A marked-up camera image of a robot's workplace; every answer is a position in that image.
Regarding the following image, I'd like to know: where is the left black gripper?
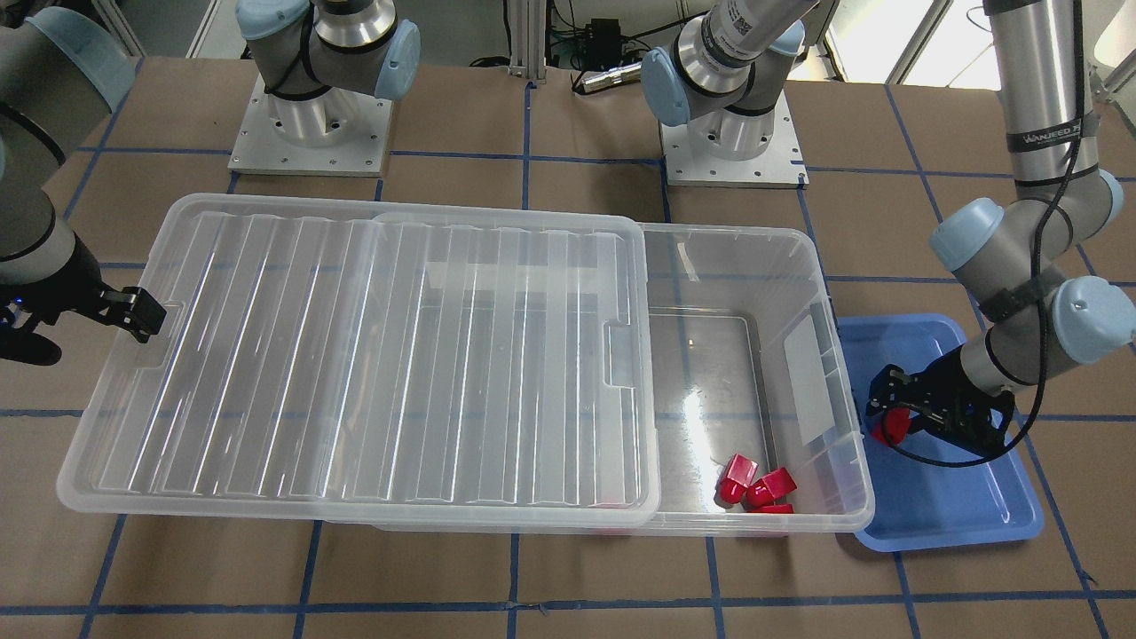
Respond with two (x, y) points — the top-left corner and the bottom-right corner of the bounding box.
(864, 348), (1017, 460)

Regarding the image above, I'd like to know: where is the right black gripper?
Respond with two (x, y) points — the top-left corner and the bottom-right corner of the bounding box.
(3, 233), (167, 365)

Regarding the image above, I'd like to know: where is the red block from tray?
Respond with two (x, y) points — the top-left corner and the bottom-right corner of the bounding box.
(869, 406), (914, 446)

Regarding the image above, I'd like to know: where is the clear plastic box lid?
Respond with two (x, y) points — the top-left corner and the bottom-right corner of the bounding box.
(56, 193), (661, 533)

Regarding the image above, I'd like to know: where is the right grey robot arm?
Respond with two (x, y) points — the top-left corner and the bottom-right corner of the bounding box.
(1, 1), (421, 367)

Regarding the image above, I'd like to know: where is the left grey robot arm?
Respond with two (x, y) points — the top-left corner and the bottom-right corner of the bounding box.
(642, 1), (1133, 465)

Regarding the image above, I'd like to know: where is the clear plastic storage box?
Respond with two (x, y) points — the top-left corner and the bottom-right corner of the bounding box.
(289, 215), (875, 536)

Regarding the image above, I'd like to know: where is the red block in box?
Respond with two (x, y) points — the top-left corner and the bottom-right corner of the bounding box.
(715, 454), (759, 507)
(749, 504), (795, 516)
(744, 468), (797, 512)

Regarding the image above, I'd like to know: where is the blue plastic tray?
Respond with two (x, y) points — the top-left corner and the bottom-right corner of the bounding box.
(837, 314), (1044, 553)

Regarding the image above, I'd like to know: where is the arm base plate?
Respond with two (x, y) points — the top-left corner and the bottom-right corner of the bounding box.
(228, 77), (395, 179)
(659, 93), (810, 189)

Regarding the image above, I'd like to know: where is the aluminium frame post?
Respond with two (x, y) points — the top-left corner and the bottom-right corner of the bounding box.
(504, 0), (550, 85)

